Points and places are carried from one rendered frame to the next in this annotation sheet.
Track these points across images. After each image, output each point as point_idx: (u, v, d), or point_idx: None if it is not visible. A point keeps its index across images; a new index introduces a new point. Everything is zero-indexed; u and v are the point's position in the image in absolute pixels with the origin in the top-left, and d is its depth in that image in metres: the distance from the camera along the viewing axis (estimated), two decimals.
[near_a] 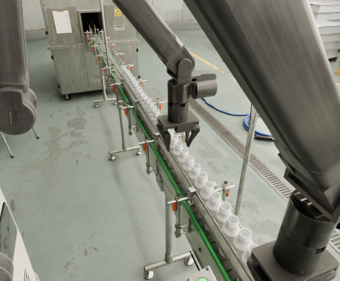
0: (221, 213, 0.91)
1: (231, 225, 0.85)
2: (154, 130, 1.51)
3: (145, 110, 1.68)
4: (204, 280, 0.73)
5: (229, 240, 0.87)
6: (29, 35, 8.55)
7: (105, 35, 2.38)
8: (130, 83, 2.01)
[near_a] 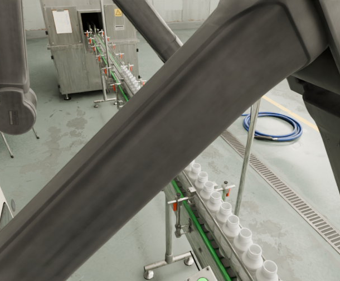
0: (221, 213, 0.91)
1: (231, 225, 0.85)
2: None
3: None
4: (204, 280, 0.73)
5: (229, 240, 0.87)
6: (29, 35, 8.56)
7: (105, 35, 2.38)
8: (130, 83, 2.01)
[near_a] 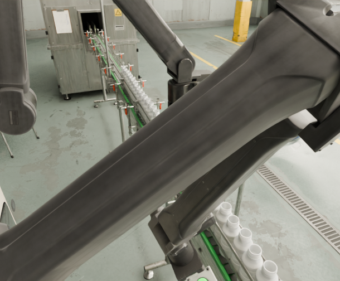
0: (221, 213, 0.91)
1: (231, 225, 0.85)
2: None
3: (145, 110, 1.68)
4: (204, 280, 0.73)
5: (229, 240, 0.87)
6: (29, 35, 8.56)
7: (105, 35, 2.38)
8: (130, 83, 2.01)
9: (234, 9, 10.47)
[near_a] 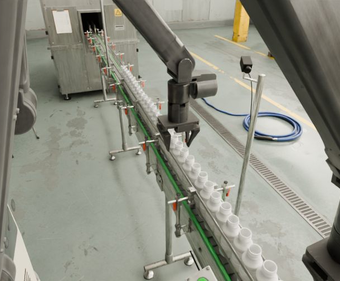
0: (221, 213, 0.91)
1: (231, 225, 0.85)
2: (154, 130, 1.51)
3: (145, 110, 1.68)
4: (204, 280, 0.74)
5: (229, 240, 0.87)
6: (29, 35, 8.56)
7: (105, 35, 2.39)
8: (130, 83, 2.01)
9: (234, 9, 10.47)
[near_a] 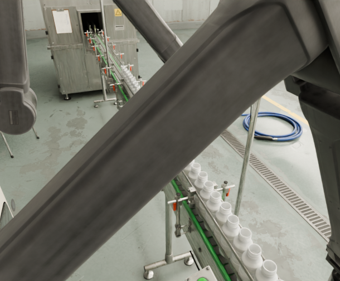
0: (221, 213, 0.91)
1: (231, 225, 0.85)
2: None
3: None
4: (204, 280, 0.74)
5: (229, 240, 0.87)
6: (29, 35, 8.56)
7: (105, 35, 2.38)
8: (130, 83, 2.01)
9: None
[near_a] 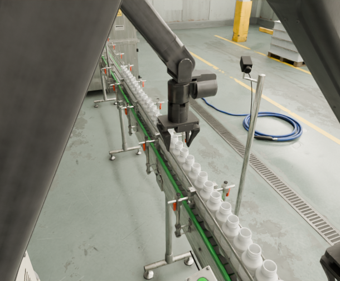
0: (221, 213, 0.92)
1: (231, 224, 0.85)
2: (154, 130, 1.51)
3: (145, 110, 1.68)
4: (204, 280, 0.74)
5: (229, 240, 0.87)
6: None
7: None
8: (130, 83, 2.01)
9: (234, 9, 10.47)
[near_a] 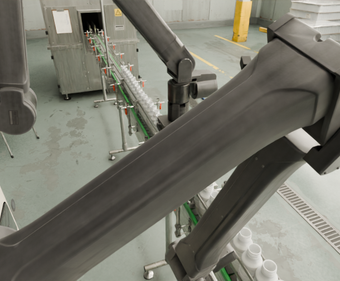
0: None
1: None
2: (154, 130, 1.51)
3: (145, 110, 1.68)
4: None
5: None
6: (29, 35, 8.56)
7: (105, 35, 2.38)
8: (130, 83, 2.01)
9: (234, 9, 10.47)
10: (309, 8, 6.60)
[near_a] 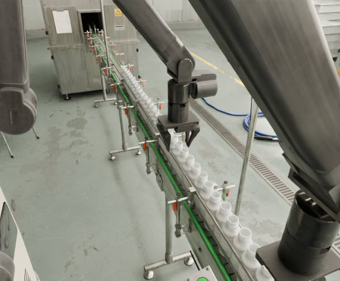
0: (221, 213, 0.92)
1: (231, 224, 0.85)
2: (154, 130, 1.51)
3: (145, 110, 1.68)
4: (204, 280, 0.74)
5: (229, 240, 0.87)
6: (29, 35, 8.56)
7: (105, 35, 2.38)
8: (130, 83, 2.01)
9: None
10: None
